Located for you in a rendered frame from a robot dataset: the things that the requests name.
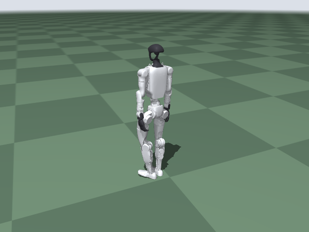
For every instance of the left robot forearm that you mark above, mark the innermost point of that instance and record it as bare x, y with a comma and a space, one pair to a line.
140, 102

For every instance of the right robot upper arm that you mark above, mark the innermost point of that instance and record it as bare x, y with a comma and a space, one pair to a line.
169, 82

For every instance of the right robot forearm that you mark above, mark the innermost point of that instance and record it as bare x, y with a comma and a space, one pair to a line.
167, 99

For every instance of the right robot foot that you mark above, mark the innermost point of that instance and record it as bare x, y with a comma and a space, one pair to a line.
158, 172

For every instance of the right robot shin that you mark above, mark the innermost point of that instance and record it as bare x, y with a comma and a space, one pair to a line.
159, 152

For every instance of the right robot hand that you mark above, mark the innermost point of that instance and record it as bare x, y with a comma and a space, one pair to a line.
166, 120

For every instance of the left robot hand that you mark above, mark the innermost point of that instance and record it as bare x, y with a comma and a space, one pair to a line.
141, 123

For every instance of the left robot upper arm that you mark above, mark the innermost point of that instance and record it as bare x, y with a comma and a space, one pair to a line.
142, 74

